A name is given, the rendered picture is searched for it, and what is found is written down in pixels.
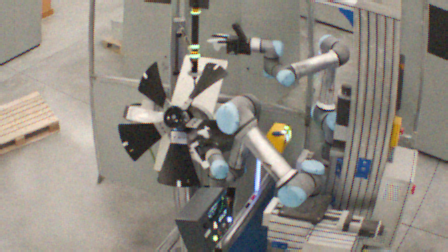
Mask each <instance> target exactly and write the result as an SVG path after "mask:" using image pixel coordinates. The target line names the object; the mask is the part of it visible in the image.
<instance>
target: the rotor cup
mask: <svg viewBox="0 0 448 252"><path fill-rule="evenodd" d="M174 114H175V115H176V118H175V119H172V116H174ZM185 119H186V120H187V122H186V121H185ZM191 119H194V115H193V114H192V112H191V111H189V110H184V109H183V108H181V107H180V106H176V105H174V106H171V107H169V108H168V109H167V110H166V111H165V113H164V123H165V124H166V126H167V127H169V128H170V129H171V130H172V131H180V132H186V136H187V134H188V133H190V132H191V131H192V129H193V128H189V127H185V126H186V124H187V123H188V122H189V121H190V120H191ZM175 129H177V130H175Z"/></svg>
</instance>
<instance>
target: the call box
mask: <svg viewBox="0 0 448 252"><path fill-rule="evenodd" d="M285 126H286V125H284V124H279V123H274V125H273V126H272V128H271V129H270V130H269V132H268V133H267V134H266V138H267V139H268V140H269V141H270V143H271V144H272V145H273V146H274V147H275V149H276V150H277V151H278V152H280V153H282V152H283V151H284V149H285V147H286V146H287V144H288V143H289V140H290V136H289V138H288V139H287V142H286V144H284V140H285V137H286V135H287V134H288V132H289V131H290V129H291V126H289V127H288V128H287V130H286V131H285V133H284V136H282V135H274V134H273V131H275V130H276V131H280V134H281V133H282V130H283V129H284V127H285Z"/></svg>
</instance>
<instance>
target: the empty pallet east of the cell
mask: <svg viewBox="0 0 448 252"><path fill-rule="evenodd" d="M46 126H47V128H48V130H47V131H46V132H44V133H41V134H38V135H35V136H34V137H31V138H27V139H26V140H25V134H28V133H32V132H34V131H36V130H38V129H42V128H44V127H46ZM59 131H60V128H59V119H58V117H57V116H56V115H55V116H54V113H53V111H51V109H50V108H49V106H48V105H47V103H45V100H44V99H43V98H42V96H40V93H39V92H35V93H33V94H30V95H27V96H25V97H23V98H21V99H18V100H15V101H12V102H9V103H7V104H5V105H3V106H1V107H0V144H1V145H2V144H4V143H6V142H9V141H11V140H15V144H13V145H11V146H8V147H6V148H3V149H1V150H0V155H1V154H2V155H3V154H4V153H8V152H9V151H10V150H14V149H15V148H19V147H21V146H25V145H27V144H29V143H33V142H35V141H37V140H41V139H43V138H44V137H46V136H51V135H53V134H55V133H57V132H59Z"/></svg>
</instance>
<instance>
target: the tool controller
mask: <svg viewBox="0 0 448 252"><path fill-rule="evenodd" d="M228 217H230V218H231V221H230V222H228V221H227V218H228ZM215 218H216V219H217V222H218V225H219V227H218V229H217V230H216V231H215V232H214V231H213V228H212V225H211V224H212V222H213V221H214V219H215ZM175 222H176V225H177V228H178V230H179V233H180V235H181V237H182V239H183V241H184V244H185V246H186V249H187V251H188V252H213V249H214V248H215V247H216V246H217V244H218V243H219V241H221V239H222V237H224V235H225V234H226V232H228V230H229V228H230V227H231V225H233V219H232V216H231V212H230V208H229V205H228V202H227V198H226V194H225V190H224V188H223V187H200V188H199V189H198V191H197V192H196V193H195V194H194V196H193V197H192V198H191V199H190V200H189V201H188V202H187V205H186V206H185V207H184V208H183V209H182V210H181V211H180V213H179V214H178V215H176V218H175ZM223 223H226V225H227V226H226V228H223ZM219 229H221V231H222V233H221V234H220V235H219V234H218V230H219ZM213 236H216V237H217V240H216V241H213Z"/></svg>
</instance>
